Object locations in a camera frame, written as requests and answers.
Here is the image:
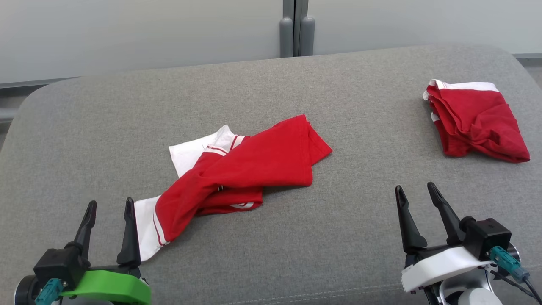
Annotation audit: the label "red shorts with white hem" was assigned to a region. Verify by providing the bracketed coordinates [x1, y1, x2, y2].
[423, 79, 531, 164]

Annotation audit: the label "red jersey with white trim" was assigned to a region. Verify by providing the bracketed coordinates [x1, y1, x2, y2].
[134, 114, 333, 262]

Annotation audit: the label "black cable teal plug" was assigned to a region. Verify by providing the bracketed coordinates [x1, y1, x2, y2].
[35, 278, 65, 305]
[487, 247, 542, 303]

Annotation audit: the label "left black cable teal plug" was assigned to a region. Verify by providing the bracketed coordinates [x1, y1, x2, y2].
[35, 278, 65, 305]

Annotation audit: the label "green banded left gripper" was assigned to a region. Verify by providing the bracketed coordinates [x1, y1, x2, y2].
[14, 197, 152, 305]

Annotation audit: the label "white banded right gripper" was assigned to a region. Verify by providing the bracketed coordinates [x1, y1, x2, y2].
[395, 182, 520, 297]

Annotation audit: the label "right black cable teal plug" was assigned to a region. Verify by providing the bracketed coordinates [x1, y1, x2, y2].
[487, 247, 542, 303]

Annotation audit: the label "grey partition post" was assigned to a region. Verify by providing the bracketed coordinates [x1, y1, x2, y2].
[279, 0, 296, 58]
[296, 0, 316, 57]

